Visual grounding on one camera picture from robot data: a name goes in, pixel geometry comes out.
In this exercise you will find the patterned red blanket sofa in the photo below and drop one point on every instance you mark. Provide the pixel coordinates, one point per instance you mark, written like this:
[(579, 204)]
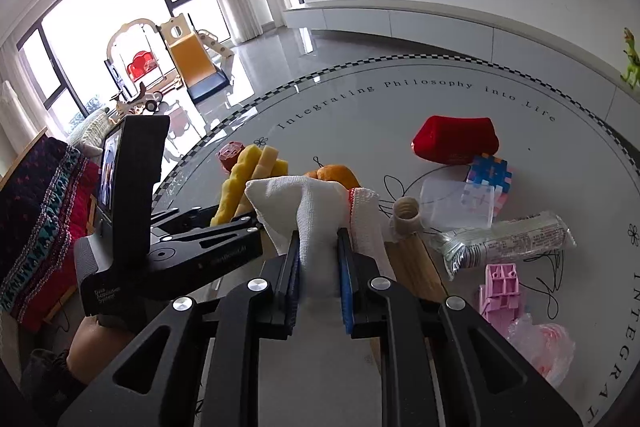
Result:
[(45, 208)]

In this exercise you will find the red baby swing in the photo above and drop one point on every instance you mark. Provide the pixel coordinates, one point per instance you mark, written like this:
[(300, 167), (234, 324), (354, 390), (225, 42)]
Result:
[(143, 69)]

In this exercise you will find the pink white plastic bag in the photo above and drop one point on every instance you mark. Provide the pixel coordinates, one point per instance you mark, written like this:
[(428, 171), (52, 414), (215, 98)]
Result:
[(547, 347)]

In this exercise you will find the yellow sponge brush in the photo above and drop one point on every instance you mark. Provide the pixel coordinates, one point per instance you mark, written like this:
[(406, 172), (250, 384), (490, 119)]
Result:
[(252, 163)]

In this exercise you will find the white cloth rag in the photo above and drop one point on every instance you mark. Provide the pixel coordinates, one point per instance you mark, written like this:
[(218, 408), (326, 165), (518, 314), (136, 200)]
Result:
[(316, 210)]

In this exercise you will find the crumpled plastic bottle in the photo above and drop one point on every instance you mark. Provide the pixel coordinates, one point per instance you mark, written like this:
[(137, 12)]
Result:
[(505, 241)]

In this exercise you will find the wooden ride-on toy car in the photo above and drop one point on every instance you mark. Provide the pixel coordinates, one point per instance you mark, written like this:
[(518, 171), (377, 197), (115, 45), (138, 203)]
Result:
[(145, 100)]

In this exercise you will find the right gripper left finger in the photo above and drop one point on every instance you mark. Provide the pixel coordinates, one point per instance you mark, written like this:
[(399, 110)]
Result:
[(262, 308)]

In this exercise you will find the phone on gripper mount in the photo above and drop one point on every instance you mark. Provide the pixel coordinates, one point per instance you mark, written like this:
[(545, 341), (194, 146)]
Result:
[(111, 147)]

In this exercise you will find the red bottle cap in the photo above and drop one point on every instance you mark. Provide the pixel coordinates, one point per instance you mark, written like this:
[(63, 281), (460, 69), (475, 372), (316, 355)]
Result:
[(229, 153)]

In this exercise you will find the white tv cabinet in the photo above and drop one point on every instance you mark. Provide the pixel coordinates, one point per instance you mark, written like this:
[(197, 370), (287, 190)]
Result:
[(460, 29)]

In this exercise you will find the yellow children slide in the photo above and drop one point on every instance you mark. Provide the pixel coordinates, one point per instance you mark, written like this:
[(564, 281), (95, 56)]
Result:
[(201, 60)]

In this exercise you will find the pink plastic toy block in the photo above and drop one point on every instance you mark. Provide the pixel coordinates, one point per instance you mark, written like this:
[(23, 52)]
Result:
[(500, 299)]

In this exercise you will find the orange fruit peel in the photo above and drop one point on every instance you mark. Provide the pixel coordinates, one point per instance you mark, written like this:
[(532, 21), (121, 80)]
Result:
[(336, 173)]

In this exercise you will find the colourful block toy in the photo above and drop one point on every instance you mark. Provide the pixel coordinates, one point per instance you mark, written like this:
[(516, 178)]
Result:
[(487, 170)]

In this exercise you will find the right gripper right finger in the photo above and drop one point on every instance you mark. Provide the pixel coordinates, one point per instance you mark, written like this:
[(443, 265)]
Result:
[(375, 307)]

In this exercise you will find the red pouch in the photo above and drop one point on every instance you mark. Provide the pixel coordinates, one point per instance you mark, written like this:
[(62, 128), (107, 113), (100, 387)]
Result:
[(455, 140)]

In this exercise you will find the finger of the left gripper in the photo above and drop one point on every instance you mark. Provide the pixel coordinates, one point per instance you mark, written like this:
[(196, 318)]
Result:
[(175, 220), (244, 223)]

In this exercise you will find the wooden block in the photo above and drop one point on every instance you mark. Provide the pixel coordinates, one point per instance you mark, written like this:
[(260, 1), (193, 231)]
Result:
[(415, 269)]

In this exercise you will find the green dinosaur toy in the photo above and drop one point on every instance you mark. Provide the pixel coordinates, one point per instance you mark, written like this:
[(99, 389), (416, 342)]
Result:
[(631, 77)]

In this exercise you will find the left hand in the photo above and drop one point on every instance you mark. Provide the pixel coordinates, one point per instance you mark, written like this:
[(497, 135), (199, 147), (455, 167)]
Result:
[(93, 348)]

